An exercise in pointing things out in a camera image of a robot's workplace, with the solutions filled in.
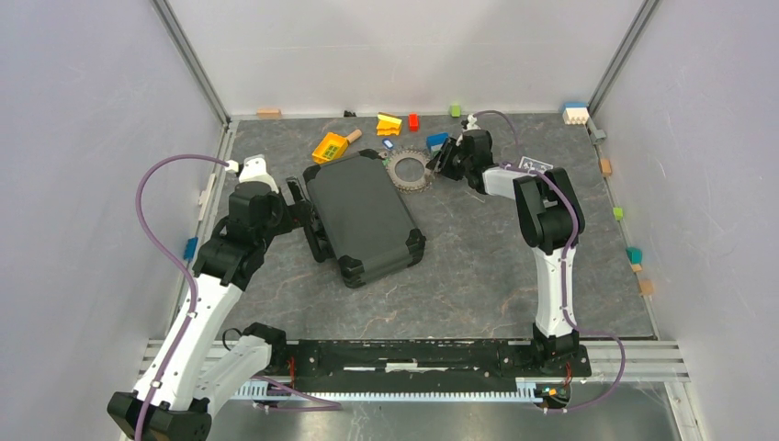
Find dark grey hard case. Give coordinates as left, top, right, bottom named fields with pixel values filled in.
left=302, top=149, right=426, bottom=288

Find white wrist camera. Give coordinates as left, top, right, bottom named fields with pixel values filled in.
left=461, top=114, right=480, bottom=133
left=224, top=154, right=278, bottom=192

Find blue playing card box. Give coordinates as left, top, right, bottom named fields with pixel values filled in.
left=519, top=156, right=554, bottom=173

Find tan block at right wall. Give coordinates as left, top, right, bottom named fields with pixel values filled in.
left=638, top=279, right=655, bottom=297

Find white cable duct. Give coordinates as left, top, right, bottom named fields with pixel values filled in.
left=231, top=380, right=542, bottom=403

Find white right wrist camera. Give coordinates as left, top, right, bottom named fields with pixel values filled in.
left=461, top=114, right=480, bottom=133

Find teal block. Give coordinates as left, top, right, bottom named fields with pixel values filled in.
left=626, top=246, right=643, bottom=265

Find metal disc keyring with rings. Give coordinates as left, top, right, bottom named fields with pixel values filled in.
left=384, top=149, right=435, bottom=194

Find blue green stacked bricks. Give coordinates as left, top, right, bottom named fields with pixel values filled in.
left=425, top=132, right=449, bottom=154

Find orange wooden block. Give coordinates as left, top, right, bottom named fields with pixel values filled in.
left=599, top=158, right=613, bottom=178

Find tan wooden block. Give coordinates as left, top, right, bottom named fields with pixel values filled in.
left=255, top=108, right=282, bottom=119

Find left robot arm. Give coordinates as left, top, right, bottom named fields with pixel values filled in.
left=107, top=177, right=314, bottom=440

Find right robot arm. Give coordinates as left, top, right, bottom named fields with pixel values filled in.
left=427, top=129, right=585, bottom=375

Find wooden peg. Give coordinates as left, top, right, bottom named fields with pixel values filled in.
left=345, top=130, right=362, bottom=144

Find blue block at left wall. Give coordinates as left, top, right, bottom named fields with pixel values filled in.
left=182, top=237, right=198, bottom=262

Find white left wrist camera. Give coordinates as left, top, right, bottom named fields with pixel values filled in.
left=224, top=154, right=278, bottom=192

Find white blue brick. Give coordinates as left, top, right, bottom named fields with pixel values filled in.
left=561, top=102, right=590, bottom=125

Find yellow orange wedge blocks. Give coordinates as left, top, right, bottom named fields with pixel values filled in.
left=376, top=112, right=402, bottom=137

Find grey brick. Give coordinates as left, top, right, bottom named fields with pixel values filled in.
left=588, top=128, right=607, bottom=145

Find red small block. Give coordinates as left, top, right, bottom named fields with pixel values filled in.
left=408, top=113, right=420, bottom=132

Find yellow toy window block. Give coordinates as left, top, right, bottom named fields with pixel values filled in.
left=311, top=132, right=350, bottom=164

